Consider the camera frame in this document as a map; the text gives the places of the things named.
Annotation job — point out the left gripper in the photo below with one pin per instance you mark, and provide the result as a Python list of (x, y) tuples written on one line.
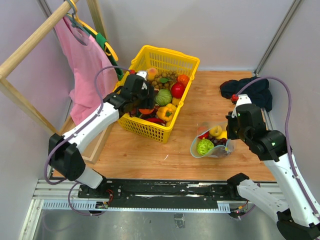
[(149, 102)]

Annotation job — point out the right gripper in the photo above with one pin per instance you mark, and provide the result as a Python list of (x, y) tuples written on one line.
[(230, 120)]

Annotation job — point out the yellow peach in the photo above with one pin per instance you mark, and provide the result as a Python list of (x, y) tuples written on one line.
[(216, 131)]

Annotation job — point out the purple grapes bunch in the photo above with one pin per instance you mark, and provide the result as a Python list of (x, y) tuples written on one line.
[(218, 141)]

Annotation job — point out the clear zip top bag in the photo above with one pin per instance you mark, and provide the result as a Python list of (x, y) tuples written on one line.
[(219, 151)]

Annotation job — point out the red orange fruit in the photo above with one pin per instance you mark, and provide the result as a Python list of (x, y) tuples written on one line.
[(204, 135)]

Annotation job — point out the green custard apple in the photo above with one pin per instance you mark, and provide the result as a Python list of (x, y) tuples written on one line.
[(204, 146)]

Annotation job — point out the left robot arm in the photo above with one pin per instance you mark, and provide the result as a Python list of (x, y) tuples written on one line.
[(65, 152)]

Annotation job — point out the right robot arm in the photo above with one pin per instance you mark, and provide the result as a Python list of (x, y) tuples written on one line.
[(297, 217)]

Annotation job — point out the dark navy cloth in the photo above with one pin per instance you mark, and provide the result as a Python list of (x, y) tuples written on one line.
[(258, 92)]

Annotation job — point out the green grapes bunch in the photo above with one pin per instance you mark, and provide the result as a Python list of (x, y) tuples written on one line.
[(165, 80)]

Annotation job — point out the red chili pepper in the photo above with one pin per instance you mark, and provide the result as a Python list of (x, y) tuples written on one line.
[(156, 120)]

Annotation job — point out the yellow bell pepper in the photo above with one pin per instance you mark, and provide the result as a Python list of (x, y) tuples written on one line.
[(166, 113)]

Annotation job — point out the small yellow fruit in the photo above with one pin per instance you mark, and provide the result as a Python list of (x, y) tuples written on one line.
[(175, 101)]

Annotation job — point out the red apple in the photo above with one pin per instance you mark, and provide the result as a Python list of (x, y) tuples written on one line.
[(177, 90)]

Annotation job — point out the yellow plastic basket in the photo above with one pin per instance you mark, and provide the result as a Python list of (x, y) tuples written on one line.
[(164, 60)]

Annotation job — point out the orange persimmon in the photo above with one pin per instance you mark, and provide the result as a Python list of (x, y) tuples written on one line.
[(183, 79)]

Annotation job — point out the yellow hanger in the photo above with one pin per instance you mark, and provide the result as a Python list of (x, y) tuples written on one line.
[(74, 12)]

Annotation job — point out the pink shirt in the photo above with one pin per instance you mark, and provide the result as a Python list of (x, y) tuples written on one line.
[(85, 58)]

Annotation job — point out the grey hanger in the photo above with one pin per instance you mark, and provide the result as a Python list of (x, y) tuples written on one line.
[(79, 31)]

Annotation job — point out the wooden clothes rack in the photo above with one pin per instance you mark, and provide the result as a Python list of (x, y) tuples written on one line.
[(95, 147)]

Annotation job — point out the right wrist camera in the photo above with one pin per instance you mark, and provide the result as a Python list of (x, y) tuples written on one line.
[(239, 100)]

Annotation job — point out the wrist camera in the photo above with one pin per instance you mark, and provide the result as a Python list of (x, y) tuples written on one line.
[(137, 81), (239, 100)]

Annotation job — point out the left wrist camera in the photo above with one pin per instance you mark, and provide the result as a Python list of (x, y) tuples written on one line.
[(137, 81)]

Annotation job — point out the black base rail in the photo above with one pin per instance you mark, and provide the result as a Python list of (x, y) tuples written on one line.
[(141, 194)]

